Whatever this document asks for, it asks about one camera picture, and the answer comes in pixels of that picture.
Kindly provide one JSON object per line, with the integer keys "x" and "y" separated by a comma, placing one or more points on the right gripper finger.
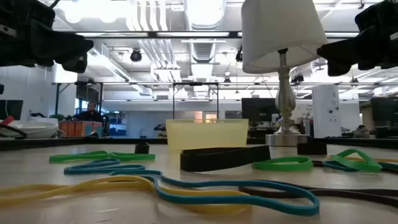
{"x": 354, "y": 46}
{"x": 339, "y": 67}

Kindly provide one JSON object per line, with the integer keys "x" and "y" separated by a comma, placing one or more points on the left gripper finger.
{"x": 59, "y": 46}
{"x": 76, "y": 64}

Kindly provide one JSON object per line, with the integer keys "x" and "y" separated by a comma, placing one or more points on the small black block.
{"x": 311, "y": 148}

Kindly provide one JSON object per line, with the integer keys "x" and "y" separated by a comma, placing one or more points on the green rubber band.
{"x": 150, "y": 157}
{"x": 357, "y": 165}
{"x": 280, "y": 166}
{"x": 53, "y": 159}

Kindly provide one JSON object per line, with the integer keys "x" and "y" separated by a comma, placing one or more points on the thin black rubber band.
{"x": 317, "y": 163}
{"x": 244, "y": 190}

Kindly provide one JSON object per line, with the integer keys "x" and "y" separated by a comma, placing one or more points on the long blue rubber band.
{"x": 315, "y": 206}

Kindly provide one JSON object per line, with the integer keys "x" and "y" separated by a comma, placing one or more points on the wide black rubber band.
{"x": 217, "y": 161}

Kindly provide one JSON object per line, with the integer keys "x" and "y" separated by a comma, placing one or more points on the long yellow rubber band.
{"x": 214, "y": 209}

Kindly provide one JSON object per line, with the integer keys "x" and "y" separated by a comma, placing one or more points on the yellow translucent plastic bin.
{"x": 205, "y": 133}

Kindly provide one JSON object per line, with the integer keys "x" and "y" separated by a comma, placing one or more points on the white cabinet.
{"x": 326, "y": 118}

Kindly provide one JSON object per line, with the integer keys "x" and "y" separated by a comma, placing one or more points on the person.
{"x": 90, "y": 115}
{"x": 361, "y": 133}

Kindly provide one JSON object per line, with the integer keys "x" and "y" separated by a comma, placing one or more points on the green potted plant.
{"x": 57, "y": 117}

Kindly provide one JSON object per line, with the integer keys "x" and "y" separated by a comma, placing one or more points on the black monitor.
{"x": 12, "y": 109}
{"x": 385, "y": 112}
{"x": 258, "y": 109}

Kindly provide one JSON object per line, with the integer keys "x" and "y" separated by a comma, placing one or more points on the orange box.
{"x": 77, "y": 129}

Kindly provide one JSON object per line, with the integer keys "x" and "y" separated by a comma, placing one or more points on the silver lamp with white shade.
{"x": 280, "y": 31}

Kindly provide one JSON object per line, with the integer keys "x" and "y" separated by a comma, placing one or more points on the red item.
{"x": 7, "y": 120}

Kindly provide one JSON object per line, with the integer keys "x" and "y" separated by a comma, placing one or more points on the white bowl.
{"x": 34, "y": 130}

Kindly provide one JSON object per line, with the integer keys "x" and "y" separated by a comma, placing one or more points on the black metal stand frame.
{"x": 57, "y": 99}

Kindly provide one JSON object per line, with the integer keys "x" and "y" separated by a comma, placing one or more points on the black ceiling camera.
{"x": 239, "y": 56}
{"x": 136, "y": 56}

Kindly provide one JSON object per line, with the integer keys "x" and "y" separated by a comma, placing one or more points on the black aluminium table frame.
{"x": 46, "y": 144}

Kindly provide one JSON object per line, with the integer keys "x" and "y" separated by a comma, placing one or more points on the silver ceiling duct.
{"x": 203, "y": 15}

